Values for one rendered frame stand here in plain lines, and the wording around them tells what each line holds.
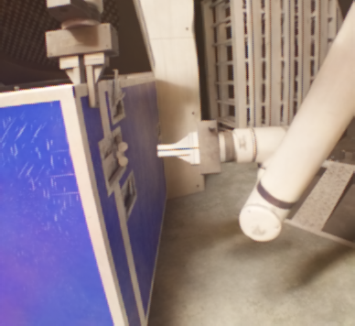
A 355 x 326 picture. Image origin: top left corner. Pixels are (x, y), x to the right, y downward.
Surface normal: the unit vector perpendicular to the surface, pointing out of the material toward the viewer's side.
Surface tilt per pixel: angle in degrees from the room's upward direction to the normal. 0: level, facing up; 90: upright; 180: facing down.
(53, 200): 90
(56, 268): 90
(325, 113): 87
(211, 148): 64
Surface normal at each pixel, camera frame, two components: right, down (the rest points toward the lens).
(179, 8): 0.33, 0.25
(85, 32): -0.05, 0.12
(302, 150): -0.58, 0.23
